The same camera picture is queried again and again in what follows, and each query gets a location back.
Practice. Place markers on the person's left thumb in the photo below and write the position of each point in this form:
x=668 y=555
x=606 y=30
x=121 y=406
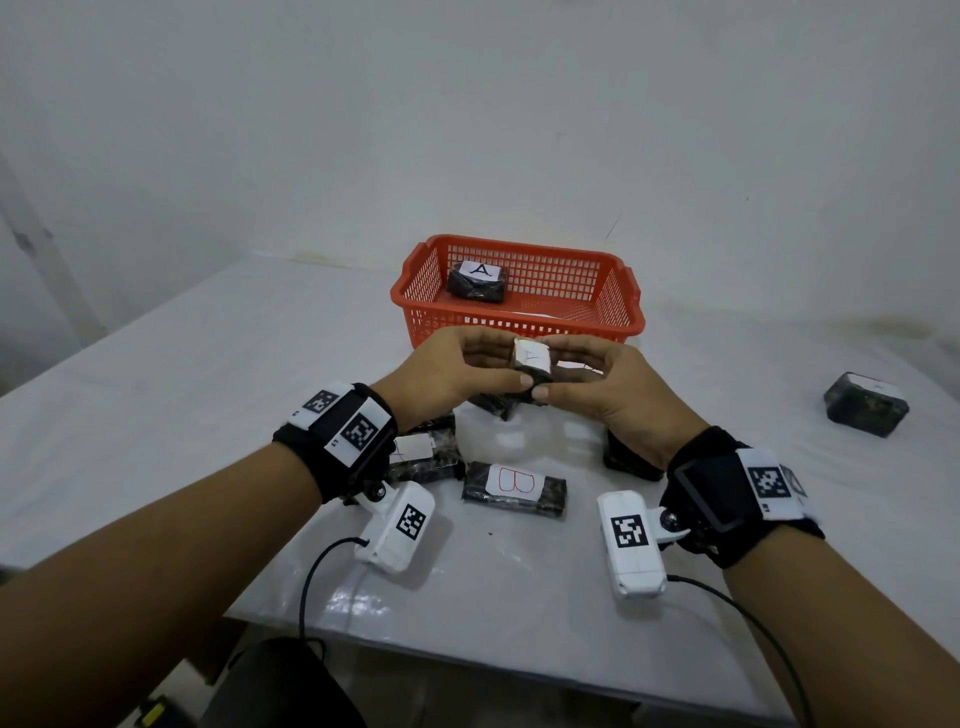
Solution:
x=499 y=384

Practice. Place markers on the person's left forearm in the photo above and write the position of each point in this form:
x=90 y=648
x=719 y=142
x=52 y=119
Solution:
x=150 y=570

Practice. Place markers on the person's black trousers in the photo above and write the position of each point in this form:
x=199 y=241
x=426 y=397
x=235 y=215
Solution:
x=277 y=686

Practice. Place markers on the yellow and black object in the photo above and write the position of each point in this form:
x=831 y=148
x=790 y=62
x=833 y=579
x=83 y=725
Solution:
x=154 y=714

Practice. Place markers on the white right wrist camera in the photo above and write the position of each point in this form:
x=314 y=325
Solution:
x=631 y=547

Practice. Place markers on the person's left hand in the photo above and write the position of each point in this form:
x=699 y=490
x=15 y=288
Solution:
x=439 y=371

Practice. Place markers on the person's right forearm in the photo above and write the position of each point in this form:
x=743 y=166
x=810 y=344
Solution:
x=847 y=630

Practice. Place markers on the black packet red-lettered label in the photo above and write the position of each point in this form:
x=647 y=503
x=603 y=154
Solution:
x=514 y=487

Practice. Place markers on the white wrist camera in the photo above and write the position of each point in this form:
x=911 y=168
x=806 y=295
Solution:
x=631 y=547
x=397 y=529

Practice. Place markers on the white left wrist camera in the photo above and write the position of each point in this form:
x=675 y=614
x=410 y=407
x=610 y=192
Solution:
x=397 y=529

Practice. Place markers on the person's right thumb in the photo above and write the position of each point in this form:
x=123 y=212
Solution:
x=562 y=391

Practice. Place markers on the red plastic basket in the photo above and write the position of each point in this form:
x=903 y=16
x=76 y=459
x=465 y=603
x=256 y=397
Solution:
x=600 y=304

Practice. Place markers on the person's right hand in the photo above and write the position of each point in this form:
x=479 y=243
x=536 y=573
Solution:
x=626 y=397

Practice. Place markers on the small black packet white label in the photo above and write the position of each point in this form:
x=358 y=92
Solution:
x=531 y=356

